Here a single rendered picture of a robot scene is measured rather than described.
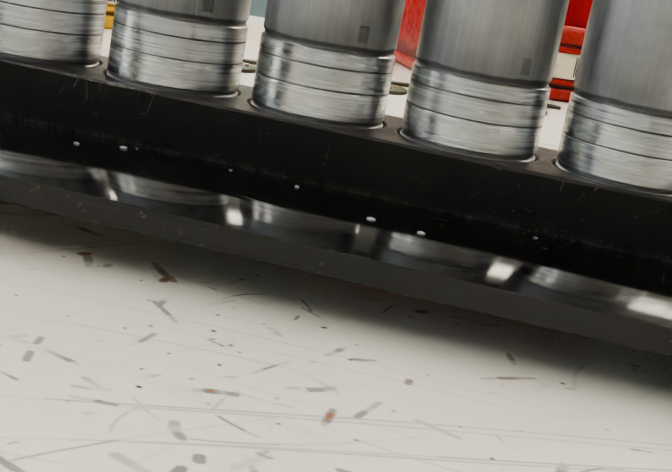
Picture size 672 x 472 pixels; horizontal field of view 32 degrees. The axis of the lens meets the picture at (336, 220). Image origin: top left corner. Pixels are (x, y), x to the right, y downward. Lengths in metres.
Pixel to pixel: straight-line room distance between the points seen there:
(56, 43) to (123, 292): 0.07
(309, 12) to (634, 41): 0.05
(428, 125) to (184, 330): 0.07
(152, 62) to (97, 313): 0.07
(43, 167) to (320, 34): 0.05
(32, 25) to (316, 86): 0.05
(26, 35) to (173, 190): 0.05
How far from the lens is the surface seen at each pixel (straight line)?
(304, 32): 0.20
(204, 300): 0.17
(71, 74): 0.21
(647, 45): 0.20
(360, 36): 0.20
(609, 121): 0.20
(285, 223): 0.17
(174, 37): 0.21
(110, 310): 0.16
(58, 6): 0.22
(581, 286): 0.17
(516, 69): 0.20
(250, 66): 0.42
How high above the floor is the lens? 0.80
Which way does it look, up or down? 14 degrees down
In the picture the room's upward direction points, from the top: 10 degrees clockwise
